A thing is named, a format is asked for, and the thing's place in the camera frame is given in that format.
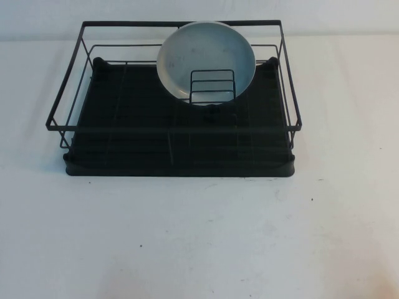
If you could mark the pale blue round plate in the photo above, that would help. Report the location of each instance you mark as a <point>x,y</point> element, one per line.
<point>199,53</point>

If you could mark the black plastic drip tray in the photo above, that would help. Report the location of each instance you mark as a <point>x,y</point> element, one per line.
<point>140,155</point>

